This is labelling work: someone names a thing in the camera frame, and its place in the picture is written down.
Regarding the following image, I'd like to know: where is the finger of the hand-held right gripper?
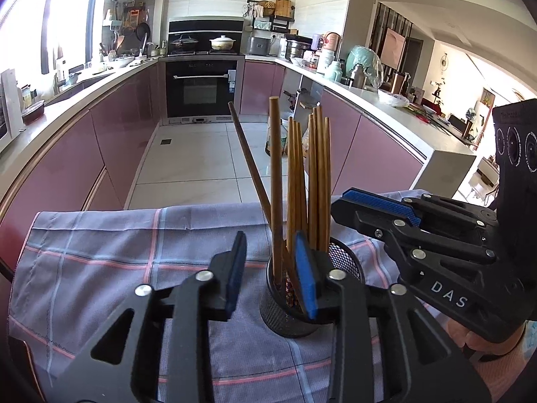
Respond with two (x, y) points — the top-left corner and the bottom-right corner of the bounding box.
(341, 187), (501, 239)
(331, 198), (500, 280)

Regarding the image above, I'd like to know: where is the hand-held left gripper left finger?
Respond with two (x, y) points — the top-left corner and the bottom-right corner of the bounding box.
(49, 231), (248, 403)

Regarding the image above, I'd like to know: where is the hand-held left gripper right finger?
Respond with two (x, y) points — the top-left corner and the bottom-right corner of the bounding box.
(294, 231), (492, 403)

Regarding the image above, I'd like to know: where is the black mesh holder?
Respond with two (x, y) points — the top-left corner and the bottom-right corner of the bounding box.
(259, 235), (367, 339)

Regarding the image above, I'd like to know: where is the bundle of wooden chopsticks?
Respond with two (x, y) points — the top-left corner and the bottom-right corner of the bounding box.
(228, 96), (333, 305)

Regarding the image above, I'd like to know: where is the person's right hand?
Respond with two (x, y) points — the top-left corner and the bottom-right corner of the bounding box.
(446, 320), (528, 362)

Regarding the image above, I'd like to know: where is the pink base cabinet run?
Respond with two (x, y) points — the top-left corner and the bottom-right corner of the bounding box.
(241, 59), (427, 197)
(0, 60), (167, 261)

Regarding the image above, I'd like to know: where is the white kitchen countertop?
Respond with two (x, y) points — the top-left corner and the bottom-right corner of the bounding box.
(0, 52), (479, 202)

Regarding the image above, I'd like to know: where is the white bowl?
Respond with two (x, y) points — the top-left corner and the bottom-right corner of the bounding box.
(377, 90), (410, 108)

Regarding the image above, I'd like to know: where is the cooking oil bottle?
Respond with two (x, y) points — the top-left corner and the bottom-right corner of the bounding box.
(264, 114), (291, 157)

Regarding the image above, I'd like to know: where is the steel thermos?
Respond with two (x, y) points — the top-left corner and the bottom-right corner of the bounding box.
(350, 63), (367, 89)

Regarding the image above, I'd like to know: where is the grey plaid cloth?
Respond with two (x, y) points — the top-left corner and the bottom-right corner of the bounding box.
(8, 191), (496, 403)

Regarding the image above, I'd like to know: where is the mint green appliance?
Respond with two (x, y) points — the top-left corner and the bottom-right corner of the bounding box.
(346, 45), (384, 90)

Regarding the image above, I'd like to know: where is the white bottle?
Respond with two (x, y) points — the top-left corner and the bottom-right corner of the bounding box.
(316, 48), (336, 75)

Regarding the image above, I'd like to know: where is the beige picture board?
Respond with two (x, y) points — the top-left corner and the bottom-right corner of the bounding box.
(383, 27), (407, 69)

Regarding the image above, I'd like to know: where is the stainless steel pot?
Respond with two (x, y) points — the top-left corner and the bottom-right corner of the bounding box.
(285, 35), (313, 61)

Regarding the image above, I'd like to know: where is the wooden slat partition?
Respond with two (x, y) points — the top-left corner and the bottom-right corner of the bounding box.
(368, 2), (414, 85)

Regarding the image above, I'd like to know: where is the black built-in oven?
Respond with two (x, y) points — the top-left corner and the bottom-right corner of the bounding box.
(164, 58), (239, 119)

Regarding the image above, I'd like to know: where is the silver rice cooker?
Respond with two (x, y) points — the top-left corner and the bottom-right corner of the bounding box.
(246, 35), (272, 56)

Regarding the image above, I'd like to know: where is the white casserole pot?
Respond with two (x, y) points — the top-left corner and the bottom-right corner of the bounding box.
(209, 35), (238, 51)

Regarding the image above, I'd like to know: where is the dark copper-edged panel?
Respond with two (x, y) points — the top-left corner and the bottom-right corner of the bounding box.
(6, 336), (45, 403)

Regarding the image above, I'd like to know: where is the black wok with glass lid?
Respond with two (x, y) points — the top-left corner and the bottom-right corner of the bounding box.
(169, 35), (200, 54)

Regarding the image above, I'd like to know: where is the black range hood panel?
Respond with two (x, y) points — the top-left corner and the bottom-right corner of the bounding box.
(167, 17), (246, 56)

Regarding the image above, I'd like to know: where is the dark red bowl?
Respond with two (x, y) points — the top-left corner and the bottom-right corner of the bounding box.
(20, 99), (46, 125)

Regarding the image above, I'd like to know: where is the hanging kitchen utensil rack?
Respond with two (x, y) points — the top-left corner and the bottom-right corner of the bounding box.
(102, 2), (152, 58)

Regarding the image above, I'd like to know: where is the white microwave oven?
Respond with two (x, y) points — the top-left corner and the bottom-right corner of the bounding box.
(0, 68), (25, 152)

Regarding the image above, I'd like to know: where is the kitchen window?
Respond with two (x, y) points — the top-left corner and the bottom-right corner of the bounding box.
(0, 0), (103, 91)

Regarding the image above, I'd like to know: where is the black wall shelf rack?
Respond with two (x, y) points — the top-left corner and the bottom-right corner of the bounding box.
(244, 0), (295, 31)

